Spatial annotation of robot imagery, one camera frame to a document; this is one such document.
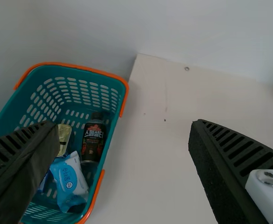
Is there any teal shopping basket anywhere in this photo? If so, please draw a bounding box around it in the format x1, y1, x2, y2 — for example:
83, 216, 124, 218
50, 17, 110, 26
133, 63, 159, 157
0, 62, 129, 224

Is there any dark coffee bottle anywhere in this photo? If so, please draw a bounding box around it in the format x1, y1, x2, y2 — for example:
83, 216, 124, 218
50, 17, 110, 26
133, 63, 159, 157
80, 111, 108, 165

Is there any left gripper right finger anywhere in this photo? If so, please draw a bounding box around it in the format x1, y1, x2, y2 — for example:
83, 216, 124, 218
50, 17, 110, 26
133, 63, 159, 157
188, 119, 273, 224

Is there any blue white wipes pack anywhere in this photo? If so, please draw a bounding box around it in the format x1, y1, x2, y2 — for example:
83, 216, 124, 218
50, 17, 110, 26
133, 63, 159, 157
49, 150, 90, 213

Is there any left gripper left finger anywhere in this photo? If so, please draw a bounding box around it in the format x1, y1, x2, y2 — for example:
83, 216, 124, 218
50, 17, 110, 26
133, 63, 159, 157
0, 120, 61, 224

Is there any gold rectangular tin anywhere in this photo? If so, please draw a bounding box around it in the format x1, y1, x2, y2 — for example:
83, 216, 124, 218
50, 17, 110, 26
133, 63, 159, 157
56, 124, 73, 158

